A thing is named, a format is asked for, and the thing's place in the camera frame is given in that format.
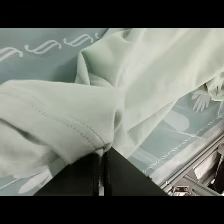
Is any pale green T-shirt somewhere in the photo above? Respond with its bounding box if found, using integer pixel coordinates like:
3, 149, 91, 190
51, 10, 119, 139
0, 28, 224, 179

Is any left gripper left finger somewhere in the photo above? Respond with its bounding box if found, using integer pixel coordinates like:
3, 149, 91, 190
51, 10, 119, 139
33, 151, 101, 197

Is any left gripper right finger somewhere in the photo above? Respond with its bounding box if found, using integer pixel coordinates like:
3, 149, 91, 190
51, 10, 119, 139
101, 146, 168, 197

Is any silver frame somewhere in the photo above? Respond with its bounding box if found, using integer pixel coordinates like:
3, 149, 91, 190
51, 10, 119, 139
159, 131, 224, 197

